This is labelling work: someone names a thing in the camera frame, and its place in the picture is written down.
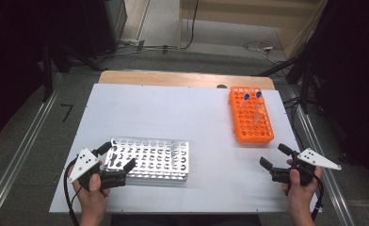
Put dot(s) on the orange plastic tube rack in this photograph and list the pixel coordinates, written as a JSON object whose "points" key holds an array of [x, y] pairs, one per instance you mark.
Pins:
{"points": [[248, 127]]}

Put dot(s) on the dark table grommet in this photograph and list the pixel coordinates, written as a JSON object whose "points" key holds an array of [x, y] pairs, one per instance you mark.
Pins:
{"points": [[221, 86]]}

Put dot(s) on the person's right hand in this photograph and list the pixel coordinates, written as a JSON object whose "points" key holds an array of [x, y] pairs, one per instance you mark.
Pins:
{"points": [[300, 197]]}

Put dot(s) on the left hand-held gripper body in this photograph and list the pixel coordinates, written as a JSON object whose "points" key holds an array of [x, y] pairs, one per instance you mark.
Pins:
{"points": [[83, 163]]}

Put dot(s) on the light wooden frame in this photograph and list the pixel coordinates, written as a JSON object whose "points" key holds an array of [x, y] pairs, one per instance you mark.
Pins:
{"points": [[236, 15]]}

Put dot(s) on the dark cabinet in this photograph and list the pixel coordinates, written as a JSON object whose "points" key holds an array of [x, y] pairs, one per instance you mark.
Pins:
{"points": [[105, 25]]}

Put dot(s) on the grey power strip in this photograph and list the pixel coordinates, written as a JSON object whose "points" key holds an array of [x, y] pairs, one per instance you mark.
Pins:
{"points": [[131, 43]]}

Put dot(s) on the metal floor rail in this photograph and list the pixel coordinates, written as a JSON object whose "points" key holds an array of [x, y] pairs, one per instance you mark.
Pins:
{"points": [[330, 185], [19, 157]]}

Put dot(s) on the silver metal tube rack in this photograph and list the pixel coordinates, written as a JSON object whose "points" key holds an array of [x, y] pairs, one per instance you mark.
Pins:
{"points": [[160, 157]]}

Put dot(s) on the person's dark clothing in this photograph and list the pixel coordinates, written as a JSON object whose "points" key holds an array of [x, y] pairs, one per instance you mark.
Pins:
{"points": [[185, 220]]}

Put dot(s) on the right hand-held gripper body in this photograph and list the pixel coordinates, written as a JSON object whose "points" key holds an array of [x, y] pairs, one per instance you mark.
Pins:
{"points": [[317, 159]]}

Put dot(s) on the person's left hand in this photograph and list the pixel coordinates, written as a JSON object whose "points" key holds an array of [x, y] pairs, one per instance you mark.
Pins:
{"points": [[93, 201]]}

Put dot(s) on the black stand with legs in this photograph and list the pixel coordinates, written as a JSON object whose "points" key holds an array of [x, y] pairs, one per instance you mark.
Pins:
{"points": [[304, 84], [47, 72]]}

